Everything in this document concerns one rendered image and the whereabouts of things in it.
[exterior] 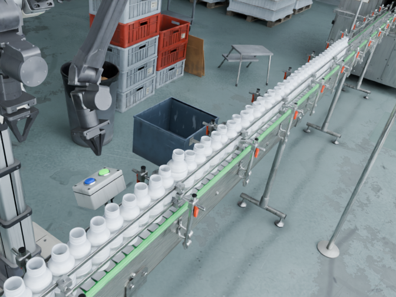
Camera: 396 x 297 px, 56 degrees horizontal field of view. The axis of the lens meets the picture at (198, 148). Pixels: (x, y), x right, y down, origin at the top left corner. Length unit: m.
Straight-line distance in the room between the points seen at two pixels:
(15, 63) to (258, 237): 2.18
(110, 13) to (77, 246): 0.60
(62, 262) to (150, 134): 1.02
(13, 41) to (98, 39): 0.36
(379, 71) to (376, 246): 3.20
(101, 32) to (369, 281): 2.26
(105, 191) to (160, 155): 0.71
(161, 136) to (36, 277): 1.04
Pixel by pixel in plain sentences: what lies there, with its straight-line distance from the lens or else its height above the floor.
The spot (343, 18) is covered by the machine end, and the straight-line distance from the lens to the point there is 5.67.
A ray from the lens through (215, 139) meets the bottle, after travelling 1.36.
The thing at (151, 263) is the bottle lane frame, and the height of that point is 0.87.
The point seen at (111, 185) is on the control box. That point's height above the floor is 1.10.
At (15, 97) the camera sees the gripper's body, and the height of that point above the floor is 1.49.
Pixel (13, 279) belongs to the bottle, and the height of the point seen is 1.16.
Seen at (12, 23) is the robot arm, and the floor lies 1.63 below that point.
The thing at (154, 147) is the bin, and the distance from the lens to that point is 1.84.
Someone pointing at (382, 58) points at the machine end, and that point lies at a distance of 5.66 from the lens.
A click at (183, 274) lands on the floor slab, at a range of 2.35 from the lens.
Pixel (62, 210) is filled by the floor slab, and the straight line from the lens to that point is 2.71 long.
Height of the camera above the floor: 1.86
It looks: 34 degrees down
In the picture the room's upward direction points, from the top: 9 degrees clockwise
